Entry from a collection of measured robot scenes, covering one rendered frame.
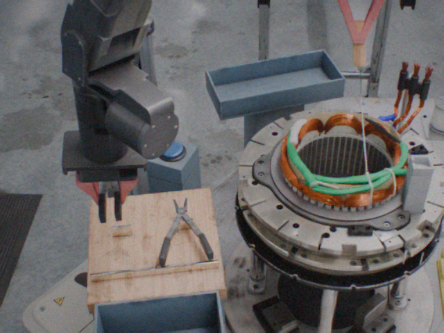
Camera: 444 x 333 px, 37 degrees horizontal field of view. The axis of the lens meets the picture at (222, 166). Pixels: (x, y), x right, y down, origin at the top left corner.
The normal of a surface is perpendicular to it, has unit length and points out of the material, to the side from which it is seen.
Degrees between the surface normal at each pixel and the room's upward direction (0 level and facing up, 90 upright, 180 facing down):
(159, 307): 90
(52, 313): 0
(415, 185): 90
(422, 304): 0
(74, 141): 5
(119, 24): 113
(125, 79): 10
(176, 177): 90
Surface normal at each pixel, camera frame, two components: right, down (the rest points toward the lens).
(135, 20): 0.66, 0.72
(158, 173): -0.41, 0.63
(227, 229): -0.03, -0.73
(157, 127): 0.75, 0.50
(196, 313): 0.12, 0.67
